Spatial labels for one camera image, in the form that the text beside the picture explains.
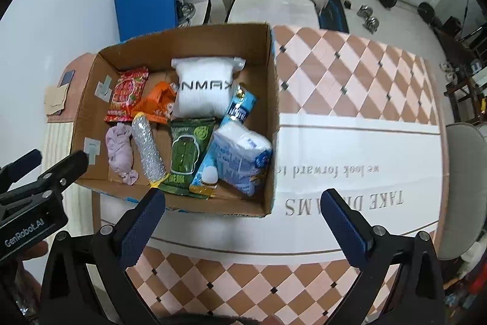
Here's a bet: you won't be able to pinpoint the blue folded mat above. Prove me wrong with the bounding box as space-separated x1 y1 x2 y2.
114 0 177 42

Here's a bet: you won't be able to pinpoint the white packaged pillow pack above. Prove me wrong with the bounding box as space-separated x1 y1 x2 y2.
171 57 246 119

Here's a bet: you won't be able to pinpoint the small blue card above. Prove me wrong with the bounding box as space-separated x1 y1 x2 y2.
59 70 75 87

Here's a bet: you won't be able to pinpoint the purple plush cloth toy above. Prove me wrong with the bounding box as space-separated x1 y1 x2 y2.
105 123 139 185

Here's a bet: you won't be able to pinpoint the chrome dumbbells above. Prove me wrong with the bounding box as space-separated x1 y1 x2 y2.
357 5 380 34

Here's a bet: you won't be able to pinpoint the blue black weight bench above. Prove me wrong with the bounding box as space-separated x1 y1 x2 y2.
319 0 349 34

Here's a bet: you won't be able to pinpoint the white padded chair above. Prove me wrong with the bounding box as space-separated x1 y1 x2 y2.
226 0 320 28

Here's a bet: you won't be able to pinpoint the open cardboard box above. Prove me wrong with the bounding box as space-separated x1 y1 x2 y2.
71 23 279 218

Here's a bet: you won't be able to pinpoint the dark wooden chair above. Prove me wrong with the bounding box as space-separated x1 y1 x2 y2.
443 77 486 125

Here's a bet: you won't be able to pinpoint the orange snack bag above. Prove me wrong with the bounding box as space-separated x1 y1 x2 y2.
131 82 177 125

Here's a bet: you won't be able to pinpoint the checkered tablecloth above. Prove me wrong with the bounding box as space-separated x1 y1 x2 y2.
91 24 450 325

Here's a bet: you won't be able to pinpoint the red snack bag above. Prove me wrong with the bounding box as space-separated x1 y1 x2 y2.
104 67 149 123

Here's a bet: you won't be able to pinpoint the light blue long snack bar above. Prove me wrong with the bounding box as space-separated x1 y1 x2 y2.
189 83 257 197

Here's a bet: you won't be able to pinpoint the yellow silver scouring sponge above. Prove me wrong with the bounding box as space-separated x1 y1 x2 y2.
132 112 168 188

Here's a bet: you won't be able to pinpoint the blue white tissue pack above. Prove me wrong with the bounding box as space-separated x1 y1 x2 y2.
219 126 272 196

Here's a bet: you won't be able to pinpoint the short barbell on floor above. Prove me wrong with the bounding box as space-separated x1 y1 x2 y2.
378 0 436 25

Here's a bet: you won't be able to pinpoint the green snack packet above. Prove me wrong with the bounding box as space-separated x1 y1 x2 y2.
159 118 215 197

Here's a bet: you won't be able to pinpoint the grey plastic chair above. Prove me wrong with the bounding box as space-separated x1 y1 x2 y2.
437 123 486 261

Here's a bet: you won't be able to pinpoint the beige paper piece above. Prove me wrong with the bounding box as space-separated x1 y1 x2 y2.
44 83 69 116

